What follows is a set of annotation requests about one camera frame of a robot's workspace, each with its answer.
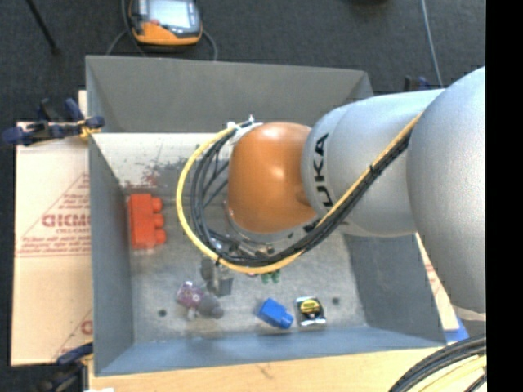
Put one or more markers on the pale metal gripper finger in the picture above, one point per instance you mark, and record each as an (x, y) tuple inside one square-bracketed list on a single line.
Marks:
[(226, 286), (208, 276)]

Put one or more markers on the purple patterned small object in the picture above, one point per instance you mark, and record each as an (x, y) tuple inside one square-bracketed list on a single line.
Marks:
[(189, 293)]

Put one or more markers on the grey soft toy animal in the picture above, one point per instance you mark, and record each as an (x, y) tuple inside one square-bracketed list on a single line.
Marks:
[(210, 306)]

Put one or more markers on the blue plastic block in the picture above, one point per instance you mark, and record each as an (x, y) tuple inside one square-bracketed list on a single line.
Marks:
[(274, 313)]

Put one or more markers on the red toy building brick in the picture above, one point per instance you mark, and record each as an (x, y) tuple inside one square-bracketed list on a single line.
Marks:
[(143, 223)]

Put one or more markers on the grey metal bin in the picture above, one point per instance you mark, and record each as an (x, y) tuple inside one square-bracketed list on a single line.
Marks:
[(245, 96)]

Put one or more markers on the brown cardboard board, red print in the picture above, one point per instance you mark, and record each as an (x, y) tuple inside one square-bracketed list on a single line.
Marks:
[(49, 292)]

